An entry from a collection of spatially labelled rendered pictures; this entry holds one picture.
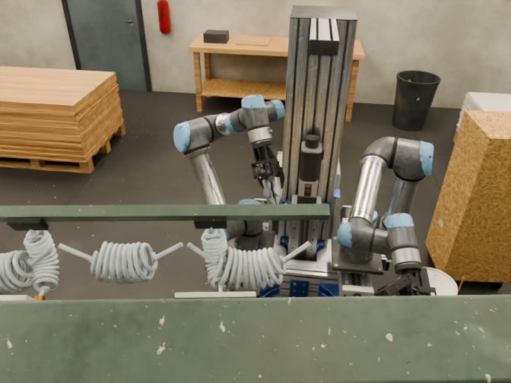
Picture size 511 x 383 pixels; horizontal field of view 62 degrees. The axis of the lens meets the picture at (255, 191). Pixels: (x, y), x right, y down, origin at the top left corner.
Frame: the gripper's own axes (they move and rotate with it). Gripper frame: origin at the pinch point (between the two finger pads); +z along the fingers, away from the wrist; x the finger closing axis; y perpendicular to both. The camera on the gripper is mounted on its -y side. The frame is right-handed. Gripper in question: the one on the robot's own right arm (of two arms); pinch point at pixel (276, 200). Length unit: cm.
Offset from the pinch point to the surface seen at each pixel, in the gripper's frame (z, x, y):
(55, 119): -109, -269, -198
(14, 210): -11, -12, 89
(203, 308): 5, 18, 93
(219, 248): 1, 14, 76
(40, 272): -1, -12, 87
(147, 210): -7, 6, 82
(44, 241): -6, -10, 86
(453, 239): 62, 60, -184
